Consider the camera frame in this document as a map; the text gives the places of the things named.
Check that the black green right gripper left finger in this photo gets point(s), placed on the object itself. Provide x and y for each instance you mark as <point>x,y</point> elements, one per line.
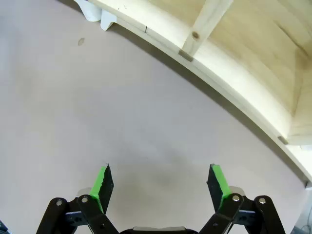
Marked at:
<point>101,185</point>

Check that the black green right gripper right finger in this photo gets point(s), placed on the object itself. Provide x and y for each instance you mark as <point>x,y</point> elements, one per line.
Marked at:
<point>219,187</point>

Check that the wooden riser with white legs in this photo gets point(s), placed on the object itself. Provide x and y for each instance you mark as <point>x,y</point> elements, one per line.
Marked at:
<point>298,164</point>
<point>91,12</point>

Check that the light wooden shelf unit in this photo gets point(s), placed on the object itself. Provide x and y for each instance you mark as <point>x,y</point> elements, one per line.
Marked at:
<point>243,36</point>

